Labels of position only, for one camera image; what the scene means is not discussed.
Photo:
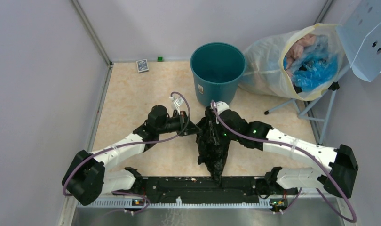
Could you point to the teal plastic trash bin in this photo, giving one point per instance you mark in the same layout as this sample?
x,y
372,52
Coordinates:
x,y
217,69

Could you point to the black trash bag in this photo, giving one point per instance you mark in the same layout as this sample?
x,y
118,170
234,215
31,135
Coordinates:
x,y
212,144

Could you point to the pink trash bag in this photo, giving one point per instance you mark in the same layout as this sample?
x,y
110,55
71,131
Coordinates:
x,y
294,55

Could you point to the translucent bag of trash bags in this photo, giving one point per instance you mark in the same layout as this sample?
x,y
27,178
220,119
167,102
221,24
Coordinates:
x,y
265,73

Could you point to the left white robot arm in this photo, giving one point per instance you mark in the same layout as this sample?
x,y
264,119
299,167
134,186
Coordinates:
x,y
88,175

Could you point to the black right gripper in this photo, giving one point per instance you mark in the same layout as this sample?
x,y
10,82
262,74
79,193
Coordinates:
x,y
227,140

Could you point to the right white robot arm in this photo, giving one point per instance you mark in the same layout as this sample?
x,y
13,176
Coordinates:
x,y
331,169

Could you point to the blue playing card box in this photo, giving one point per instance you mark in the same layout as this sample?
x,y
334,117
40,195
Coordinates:
x,y
142,65

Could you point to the perforated light blue panel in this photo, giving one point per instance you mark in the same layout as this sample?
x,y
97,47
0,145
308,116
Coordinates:
x,y
360,35

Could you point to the blue trash bag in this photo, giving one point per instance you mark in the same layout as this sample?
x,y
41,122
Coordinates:
x,y
318,66

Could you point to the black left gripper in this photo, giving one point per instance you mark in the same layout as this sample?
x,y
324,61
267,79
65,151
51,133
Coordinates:
x,y
182,118

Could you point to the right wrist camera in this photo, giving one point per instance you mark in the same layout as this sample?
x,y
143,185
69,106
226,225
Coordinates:
x,y
219,107

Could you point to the white cable duct strip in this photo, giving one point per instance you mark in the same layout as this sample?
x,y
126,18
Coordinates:
x,y
129,203

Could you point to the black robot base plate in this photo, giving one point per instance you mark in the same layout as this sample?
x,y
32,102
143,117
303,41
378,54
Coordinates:
x,y
205,190

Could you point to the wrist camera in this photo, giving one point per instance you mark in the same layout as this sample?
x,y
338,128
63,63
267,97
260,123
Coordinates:
x,y
176,103
219,107

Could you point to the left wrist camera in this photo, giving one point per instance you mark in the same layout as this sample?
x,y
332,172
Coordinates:
x,y
176,103

